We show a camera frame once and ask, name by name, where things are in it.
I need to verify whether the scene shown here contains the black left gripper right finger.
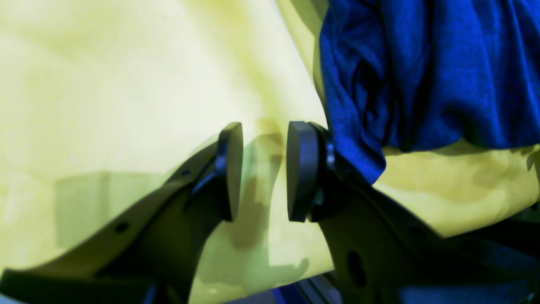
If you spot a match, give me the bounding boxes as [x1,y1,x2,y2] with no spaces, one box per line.
[286,121,539,304]

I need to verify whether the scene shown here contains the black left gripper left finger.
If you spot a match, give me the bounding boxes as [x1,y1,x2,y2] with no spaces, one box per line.
[1,122,243,304]

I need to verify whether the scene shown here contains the blue long-sleeve shirt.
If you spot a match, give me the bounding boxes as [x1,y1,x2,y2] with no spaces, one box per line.
[320,0,540,184]

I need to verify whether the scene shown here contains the yellow table cloth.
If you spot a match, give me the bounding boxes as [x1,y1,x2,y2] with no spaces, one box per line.
[1,0,539,304]

